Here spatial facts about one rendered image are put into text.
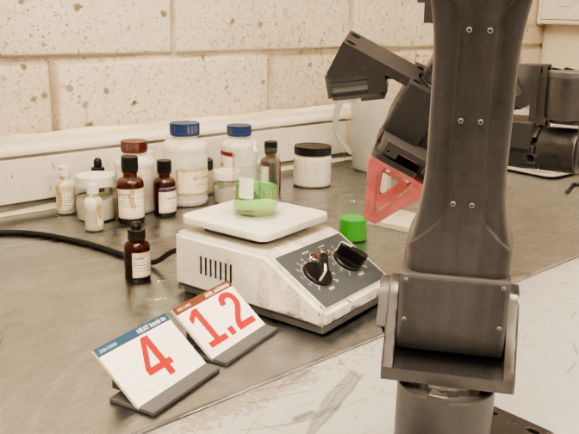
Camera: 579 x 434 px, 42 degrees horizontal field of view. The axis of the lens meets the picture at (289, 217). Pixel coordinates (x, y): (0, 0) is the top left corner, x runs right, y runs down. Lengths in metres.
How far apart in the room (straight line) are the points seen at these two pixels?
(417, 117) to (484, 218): 0.25
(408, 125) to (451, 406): 0.30
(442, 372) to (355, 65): 0.32
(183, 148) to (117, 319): 0.46
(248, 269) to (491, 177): 0.37
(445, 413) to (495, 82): 0.20
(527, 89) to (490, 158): 0.57
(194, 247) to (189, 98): 0.60
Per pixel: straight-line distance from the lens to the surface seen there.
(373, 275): 0.81
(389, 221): 1.11
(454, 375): 0.49
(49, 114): 1.24
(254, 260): 0.76
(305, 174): 1.33
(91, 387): 0.66
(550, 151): 1.00
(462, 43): 0.43
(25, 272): 0.94
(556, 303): 0.88
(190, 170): 1.19
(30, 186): 1.20
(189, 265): 0.82
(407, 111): 0.69
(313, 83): 1.57
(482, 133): 0.44
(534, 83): 1.00
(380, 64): 0.69
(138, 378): 0.63
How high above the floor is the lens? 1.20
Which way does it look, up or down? 15 degrees down
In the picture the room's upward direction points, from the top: 1 degrees clockwise
